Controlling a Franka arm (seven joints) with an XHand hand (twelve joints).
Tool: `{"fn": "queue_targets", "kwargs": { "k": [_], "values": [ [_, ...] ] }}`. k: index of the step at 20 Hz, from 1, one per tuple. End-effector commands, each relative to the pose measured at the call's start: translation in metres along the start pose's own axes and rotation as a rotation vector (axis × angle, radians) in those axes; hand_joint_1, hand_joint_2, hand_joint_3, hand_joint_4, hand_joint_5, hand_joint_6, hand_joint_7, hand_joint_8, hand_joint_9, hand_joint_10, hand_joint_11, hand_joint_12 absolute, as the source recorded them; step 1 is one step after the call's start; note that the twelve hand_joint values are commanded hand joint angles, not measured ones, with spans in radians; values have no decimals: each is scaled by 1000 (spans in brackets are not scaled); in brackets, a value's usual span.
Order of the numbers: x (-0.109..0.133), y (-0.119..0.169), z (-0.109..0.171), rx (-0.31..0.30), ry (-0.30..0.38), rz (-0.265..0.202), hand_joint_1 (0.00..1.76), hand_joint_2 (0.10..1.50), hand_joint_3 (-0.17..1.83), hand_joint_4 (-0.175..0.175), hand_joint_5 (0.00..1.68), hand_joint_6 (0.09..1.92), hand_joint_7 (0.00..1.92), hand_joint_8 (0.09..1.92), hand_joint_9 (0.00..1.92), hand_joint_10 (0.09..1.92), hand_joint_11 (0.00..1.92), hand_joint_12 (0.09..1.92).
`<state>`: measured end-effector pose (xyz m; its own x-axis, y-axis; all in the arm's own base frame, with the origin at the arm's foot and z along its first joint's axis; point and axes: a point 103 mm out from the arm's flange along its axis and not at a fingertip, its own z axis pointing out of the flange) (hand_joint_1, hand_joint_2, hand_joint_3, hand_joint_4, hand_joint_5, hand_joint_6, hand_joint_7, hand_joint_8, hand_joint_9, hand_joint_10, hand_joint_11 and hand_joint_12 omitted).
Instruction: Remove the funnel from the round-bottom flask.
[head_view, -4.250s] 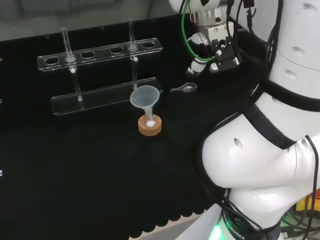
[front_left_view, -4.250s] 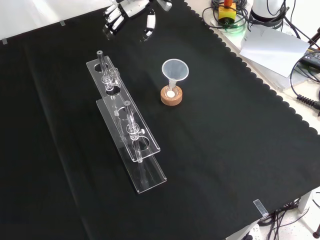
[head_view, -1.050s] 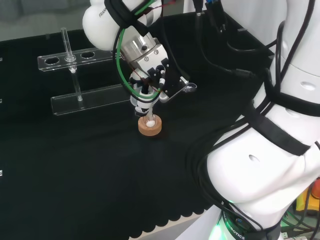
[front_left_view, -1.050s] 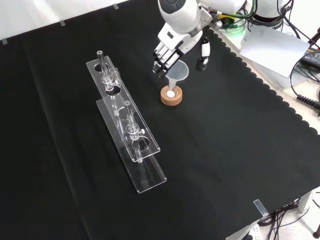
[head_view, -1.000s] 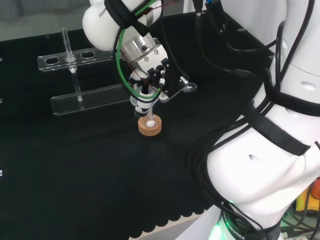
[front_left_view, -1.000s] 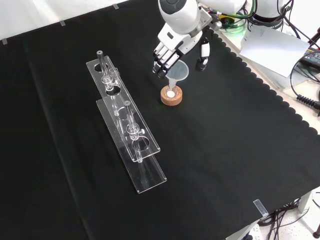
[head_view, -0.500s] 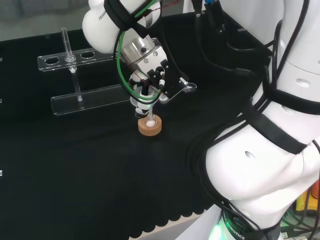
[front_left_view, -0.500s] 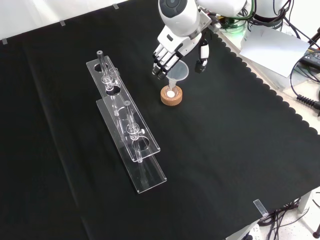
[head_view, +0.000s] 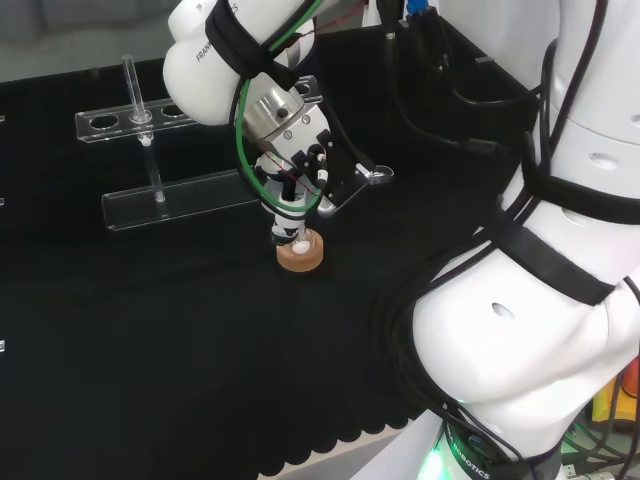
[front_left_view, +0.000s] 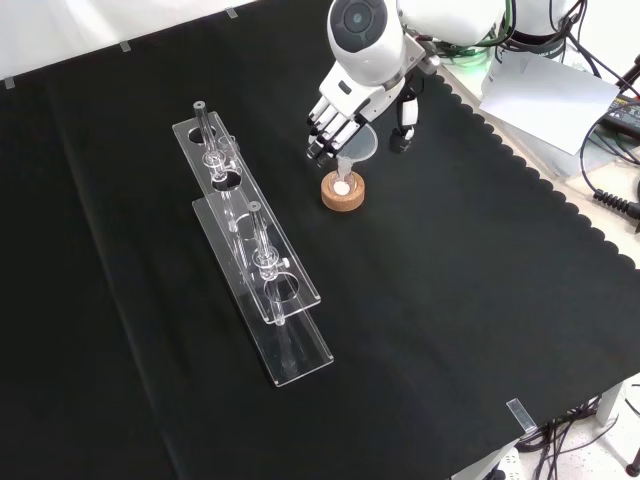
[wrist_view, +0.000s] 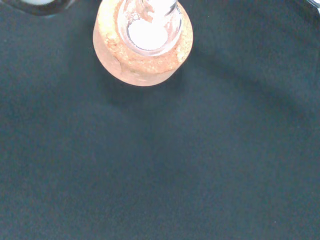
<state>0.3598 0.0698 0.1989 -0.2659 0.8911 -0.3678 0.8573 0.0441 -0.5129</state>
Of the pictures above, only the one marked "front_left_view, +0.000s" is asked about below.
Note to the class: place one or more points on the round-bottom glass flask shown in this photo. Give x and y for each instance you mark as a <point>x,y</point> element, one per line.
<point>342,188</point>

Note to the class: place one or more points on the clear tape strip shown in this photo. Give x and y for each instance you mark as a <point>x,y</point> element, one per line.
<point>521,415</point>

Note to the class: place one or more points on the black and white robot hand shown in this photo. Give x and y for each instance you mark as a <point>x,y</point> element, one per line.
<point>357,100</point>

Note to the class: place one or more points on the white table leg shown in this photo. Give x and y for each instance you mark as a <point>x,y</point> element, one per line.
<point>611,402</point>

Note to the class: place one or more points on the black power adapter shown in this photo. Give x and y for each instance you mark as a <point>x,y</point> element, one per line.
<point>622,117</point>

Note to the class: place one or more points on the white power strip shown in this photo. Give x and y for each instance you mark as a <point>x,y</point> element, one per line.
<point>509,462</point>

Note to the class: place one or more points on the black cloth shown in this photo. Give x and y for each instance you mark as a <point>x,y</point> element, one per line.
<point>425,280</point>

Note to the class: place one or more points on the pale board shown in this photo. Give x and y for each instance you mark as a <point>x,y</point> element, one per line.
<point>547,100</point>

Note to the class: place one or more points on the clear plastic funnel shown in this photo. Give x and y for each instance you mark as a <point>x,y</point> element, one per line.
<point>362,145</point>

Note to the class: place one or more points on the clear acrylic funnel stand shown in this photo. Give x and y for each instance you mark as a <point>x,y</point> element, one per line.
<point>280,280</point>

